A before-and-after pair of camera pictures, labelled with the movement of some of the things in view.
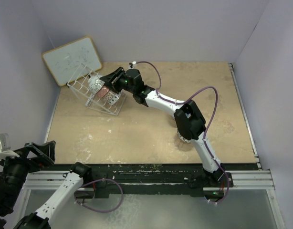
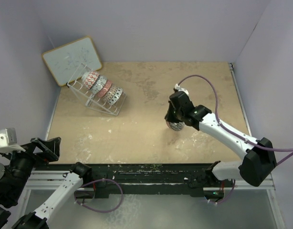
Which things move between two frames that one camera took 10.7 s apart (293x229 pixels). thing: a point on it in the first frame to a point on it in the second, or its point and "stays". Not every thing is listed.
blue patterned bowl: x=95 y=83 stays
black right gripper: x=109 y=80 to x=169 y=117
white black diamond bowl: x=114 y=98 stays
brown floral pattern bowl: x=109 y=96 stays
